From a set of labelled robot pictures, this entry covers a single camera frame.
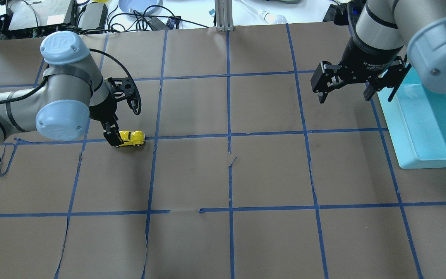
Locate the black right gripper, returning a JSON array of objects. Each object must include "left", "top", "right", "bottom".
[{"left": 311, "top": 39, "right": 402, "bottom": 103}]

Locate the white light bulb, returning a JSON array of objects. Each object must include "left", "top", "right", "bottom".
[{"left": 259, "top": 10, "right": 287, "bottom": 24}]

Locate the aluminium frame post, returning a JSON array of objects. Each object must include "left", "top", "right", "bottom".
[{"left": 214, "top": 0, "right": 234, "bottom": 32}]

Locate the yellow beetle toy car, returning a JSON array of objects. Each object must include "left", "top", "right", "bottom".
[{"left": 115, "top": 130, "right": 146, "bottom": 148}]

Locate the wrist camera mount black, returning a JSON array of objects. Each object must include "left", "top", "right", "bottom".
[{"left": 106, "top": 77, "right": 136, "bottom": 103}]

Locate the light blue plastic bin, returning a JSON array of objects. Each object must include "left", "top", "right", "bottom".
[{"left": 378, "top": 69, "right": 446, "bottom": 169}]

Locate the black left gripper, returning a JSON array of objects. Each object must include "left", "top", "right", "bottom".
[{"left": 89, "top": 87, "right": 123, "bottom": 147}]

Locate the blue plate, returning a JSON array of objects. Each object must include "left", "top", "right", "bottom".
[{"left": 118, "top": 0, "right": 163, "bottom": 15}]

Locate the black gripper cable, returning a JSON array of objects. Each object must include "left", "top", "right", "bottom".
[{"left": 89, "top": 48, "right": 142, "bottom": 116}]

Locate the black electronics box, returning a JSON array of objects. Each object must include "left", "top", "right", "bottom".
[{"left": 9, "top": 0, "right": 77, "bottom": 31}]

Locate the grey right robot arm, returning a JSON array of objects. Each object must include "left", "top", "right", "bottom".
[{"left": 311, "top": 0, "right": 446, "bottom": 104}]

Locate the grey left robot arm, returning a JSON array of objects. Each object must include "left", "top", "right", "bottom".
[{"left": 0, "top": 31, "right": 122, "bottom": 146}]

